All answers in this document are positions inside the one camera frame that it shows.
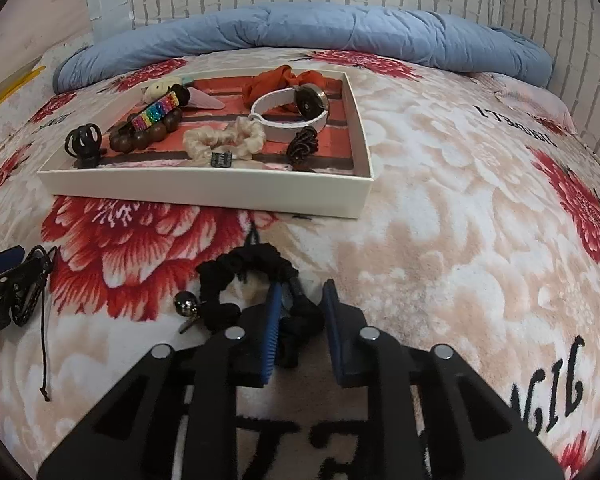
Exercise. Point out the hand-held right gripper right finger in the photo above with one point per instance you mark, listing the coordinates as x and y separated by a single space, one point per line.
332 340

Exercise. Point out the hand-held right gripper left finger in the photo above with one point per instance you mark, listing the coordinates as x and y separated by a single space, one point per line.
272 340

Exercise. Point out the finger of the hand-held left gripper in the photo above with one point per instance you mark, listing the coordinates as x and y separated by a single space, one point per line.
5 290
0 262

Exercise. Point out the black scrunchie with bell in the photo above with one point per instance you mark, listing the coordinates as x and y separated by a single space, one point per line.
230 265

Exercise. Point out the black claw hair clip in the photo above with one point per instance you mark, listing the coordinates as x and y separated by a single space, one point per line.
82 142

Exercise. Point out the white box with brick lining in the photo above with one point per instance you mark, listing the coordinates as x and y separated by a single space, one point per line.
205 192

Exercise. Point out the brown pine cone hair clip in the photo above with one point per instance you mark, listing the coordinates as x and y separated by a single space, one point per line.
304 145

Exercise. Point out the cream scrunchie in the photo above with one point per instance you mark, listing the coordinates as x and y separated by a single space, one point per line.
205 140

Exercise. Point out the rainbow hair clip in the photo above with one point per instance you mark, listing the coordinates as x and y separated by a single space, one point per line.
152 112

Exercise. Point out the red floral blanket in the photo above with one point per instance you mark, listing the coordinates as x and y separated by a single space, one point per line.
455 210

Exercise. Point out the ice cream hair clip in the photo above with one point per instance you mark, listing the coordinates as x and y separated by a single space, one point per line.
160 91

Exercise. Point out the orange scrunchie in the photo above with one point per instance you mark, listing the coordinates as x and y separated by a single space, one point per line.
275 82

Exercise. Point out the blue quilt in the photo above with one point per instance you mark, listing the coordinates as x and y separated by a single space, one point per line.
305 30

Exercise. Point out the pink pillow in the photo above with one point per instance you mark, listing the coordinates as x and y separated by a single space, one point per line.
530 97

